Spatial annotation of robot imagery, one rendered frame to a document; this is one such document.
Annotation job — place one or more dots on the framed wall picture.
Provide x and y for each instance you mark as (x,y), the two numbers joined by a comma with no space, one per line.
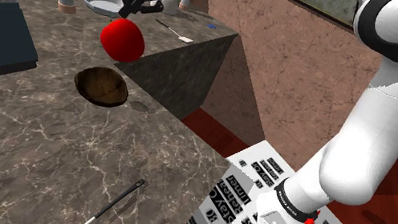
(318,1)

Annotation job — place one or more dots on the red apple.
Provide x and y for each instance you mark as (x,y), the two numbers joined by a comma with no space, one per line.
(122,40)

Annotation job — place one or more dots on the pale grey octagonal plate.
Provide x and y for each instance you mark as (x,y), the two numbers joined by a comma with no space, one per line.
(100,4)

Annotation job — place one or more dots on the small blue flat thing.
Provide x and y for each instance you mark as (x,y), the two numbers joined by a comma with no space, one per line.
(211,26)

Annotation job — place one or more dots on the brown bowl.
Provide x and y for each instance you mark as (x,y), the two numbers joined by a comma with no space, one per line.
(101,87)

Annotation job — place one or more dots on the white pitcher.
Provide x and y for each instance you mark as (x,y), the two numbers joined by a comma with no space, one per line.
(169,4)

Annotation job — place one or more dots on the black and white stick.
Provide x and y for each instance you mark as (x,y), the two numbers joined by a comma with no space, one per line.
(109,207)

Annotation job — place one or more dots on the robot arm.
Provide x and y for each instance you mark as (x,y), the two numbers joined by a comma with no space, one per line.
(368,145)

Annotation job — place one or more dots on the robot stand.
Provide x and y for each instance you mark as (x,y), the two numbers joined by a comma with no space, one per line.
(231,211)

